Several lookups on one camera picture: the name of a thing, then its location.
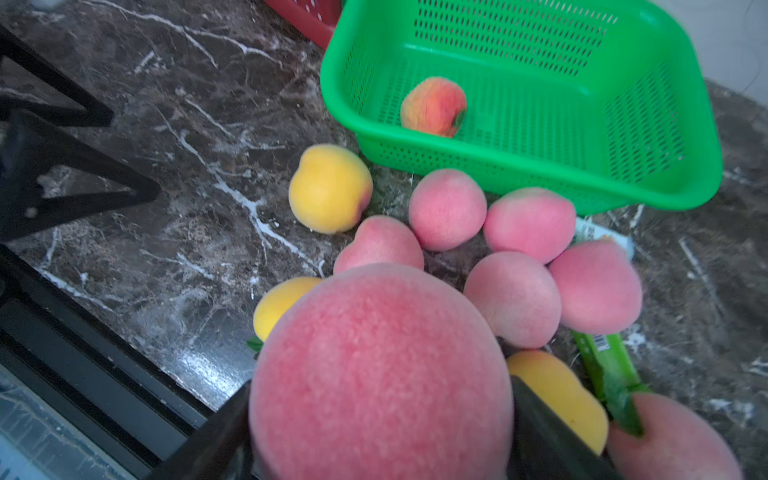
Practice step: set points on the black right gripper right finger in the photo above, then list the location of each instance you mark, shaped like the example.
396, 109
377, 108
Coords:
544, 447

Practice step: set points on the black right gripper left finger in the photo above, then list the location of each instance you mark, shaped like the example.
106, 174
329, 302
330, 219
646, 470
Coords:
220, 449

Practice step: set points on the green plastic basket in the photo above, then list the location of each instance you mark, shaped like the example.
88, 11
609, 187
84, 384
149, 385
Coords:
602, 102

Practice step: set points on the black front rail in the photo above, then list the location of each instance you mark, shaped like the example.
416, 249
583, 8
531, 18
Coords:
86, 374

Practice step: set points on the pink peach with leaf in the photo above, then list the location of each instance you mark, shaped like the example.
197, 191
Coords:
677, 444

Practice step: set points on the green snack packet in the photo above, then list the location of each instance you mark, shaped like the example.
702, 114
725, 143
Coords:
614, 378

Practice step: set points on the yellow orange peach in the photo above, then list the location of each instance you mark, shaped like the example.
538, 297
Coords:
277, 301

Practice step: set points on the red orange wrinkled peach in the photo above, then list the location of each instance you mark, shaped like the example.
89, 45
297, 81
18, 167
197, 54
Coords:
436, 106

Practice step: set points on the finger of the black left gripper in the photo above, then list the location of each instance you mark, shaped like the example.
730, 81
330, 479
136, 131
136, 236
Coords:
50, 178
65, 102

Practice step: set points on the red polka dot toaster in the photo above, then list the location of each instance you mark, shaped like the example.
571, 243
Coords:
315, 19

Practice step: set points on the pink peach with stem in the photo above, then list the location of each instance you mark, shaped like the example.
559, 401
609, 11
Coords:
381, 239

